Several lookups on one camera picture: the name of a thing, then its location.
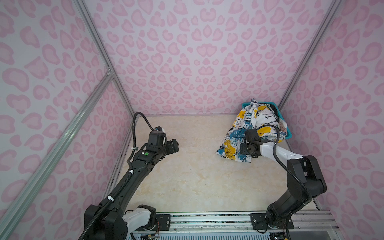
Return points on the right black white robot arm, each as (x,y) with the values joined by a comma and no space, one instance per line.
(305,181)

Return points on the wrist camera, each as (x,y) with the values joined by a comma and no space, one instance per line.
(251,136)
(159,129)

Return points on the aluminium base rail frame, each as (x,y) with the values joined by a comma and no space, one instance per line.
(303,225)

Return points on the white yellow blue printed garment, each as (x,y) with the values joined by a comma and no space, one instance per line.
(230,146)

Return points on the teal plastic laundry basket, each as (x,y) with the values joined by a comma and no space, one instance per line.
(257,114)

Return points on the diagonal aluminium wall strut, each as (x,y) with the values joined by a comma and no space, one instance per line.
(21,204)

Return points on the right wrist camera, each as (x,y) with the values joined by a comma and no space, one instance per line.
(251,136)

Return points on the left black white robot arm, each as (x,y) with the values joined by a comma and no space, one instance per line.
(126,186)

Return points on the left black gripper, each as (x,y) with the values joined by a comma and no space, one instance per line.
(171,145)

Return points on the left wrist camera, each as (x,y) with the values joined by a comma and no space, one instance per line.
(159,129)

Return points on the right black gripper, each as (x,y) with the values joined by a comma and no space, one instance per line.
(242,149)

